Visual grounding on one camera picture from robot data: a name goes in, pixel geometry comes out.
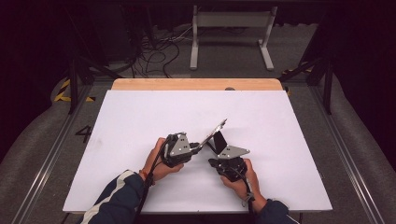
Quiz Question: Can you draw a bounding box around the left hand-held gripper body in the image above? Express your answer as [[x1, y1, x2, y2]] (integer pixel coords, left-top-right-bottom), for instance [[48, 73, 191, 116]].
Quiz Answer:
[[160, 132, 201, 169]]

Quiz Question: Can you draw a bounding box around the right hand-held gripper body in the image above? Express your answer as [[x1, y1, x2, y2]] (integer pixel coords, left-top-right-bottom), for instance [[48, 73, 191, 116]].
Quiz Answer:
[[207, 145, 251, 183]]

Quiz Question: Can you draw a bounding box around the round silver-rimmed disc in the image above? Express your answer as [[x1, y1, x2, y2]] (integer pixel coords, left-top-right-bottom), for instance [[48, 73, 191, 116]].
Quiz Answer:
[[198, 118, 229, 148]]

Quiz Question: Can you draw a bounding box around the person's right hand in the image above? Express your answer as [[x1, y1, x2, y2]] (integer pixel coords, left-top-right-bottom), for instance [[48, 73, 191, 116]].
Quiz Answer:
[[219, 158, 268, 215]]

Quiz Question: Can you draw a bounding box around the person's left hand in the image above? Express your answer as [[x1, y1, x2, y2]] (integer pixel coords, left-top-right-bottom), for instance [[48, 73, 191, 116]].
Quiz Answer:
[[138, 137, 186, 183]]

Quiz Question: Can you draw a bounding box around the white board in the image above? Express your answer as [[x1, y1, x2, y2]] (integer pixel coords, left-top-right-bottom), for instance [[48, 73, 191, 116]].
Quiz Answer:
[[62, 90, 333, 216]]

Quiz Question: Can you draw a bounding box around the wooden table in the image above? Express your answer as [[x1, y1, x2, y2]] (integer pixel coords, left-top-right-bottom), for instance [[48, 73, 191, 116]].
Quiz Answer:
[[111, 77, 284, 91]]

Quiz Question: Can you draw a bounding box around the yellow black floor tape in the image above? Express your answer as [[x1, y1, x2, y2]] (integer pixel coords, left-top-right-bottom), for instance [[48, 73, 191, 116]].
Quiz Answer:
[[280, 65, 313, 77]]

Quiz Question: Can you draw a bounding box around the black metal stand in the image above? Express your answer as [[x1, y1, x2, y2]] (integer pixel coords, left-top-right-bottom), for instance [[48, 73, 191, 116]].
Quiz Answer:
[[64, 7, 124, 116], [278, 55, 334, 116]]

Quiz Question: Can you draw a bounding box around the white metal stand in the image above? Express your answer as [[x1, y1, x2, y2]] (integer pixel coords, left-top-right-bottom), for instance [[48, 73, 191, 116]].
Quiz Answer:
[[189, 5, 278, 72]]

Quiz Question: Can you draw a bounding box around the right hand-held gripper cable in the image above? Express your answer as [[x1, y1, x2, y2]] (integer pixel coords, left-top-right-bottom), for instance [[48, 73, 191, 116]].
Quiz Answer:
[[228, 166, 256, 216]]

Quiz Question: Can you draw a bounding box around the hand-held gripper cable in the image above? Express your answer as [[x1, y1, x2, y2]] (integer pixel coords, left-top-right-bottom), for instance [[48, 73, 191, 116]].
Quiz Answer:
[[133, 135, 172, 224], [228, 166, 256, 216]]

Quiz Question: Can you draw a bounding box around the grey wrist strap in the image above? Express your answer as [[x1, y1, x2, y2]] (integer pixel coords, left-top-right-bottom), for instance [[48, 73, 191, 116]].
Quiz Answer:
[[242, 191, 257, 208]]

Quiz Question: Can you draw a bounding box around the left hand-held gripper cable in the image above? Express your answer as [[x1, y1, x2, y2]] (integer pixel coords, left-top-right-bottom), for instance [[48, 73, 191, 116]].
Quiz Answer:
[[133, 135, 172, 224]]

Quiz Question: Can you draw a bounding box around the bundle of floor cables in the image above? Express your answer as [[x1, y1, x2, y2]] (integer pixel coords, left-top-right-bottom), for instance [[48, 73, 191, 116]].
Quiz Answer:
[[130, 24, 195, 79]]

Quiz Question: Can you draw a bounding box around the aluminium floor rail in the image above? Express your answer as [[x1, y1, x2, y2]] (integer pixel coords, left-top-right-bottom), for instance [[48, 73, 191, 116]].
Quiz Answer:
[[309, 83, 387, 224], [10, 83, 94, 224]]

